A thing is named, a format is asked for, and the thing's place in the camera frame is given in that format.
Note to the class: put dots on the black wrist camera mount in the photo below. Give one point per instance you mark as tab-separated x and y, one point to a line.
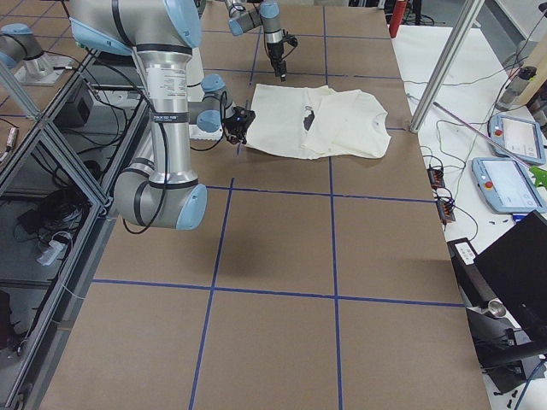
291	40

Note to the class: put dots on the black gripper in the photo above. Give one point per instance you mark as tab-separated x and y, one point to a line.
236	127
275	52

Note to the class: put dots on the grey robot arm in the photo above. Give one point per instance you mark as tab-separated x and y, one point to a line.
265	14
160	188

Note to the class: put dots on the cream long-sleeve cat shirt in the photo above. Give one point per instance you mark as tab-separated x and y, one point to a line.
311	123

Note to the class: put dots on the far teach pendant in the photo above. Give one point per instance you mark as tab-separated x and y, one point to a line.
521	137

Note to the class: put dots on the near teach pendant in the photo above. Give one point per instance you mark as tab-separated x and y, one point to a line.
506	186

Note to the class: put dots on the teach pendant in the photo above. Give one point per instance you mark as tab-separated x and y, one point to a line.
521	137
506	186

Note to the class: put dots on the aluminium frame post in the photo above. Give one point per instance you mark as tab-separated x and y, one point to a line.
458	34

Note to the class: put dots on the red fire extinguisher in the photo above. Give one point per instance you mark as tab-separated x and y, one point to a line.
397	17

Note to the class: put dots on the aluminium frame rail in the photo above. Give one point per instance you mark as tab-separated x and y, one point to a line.
57	188

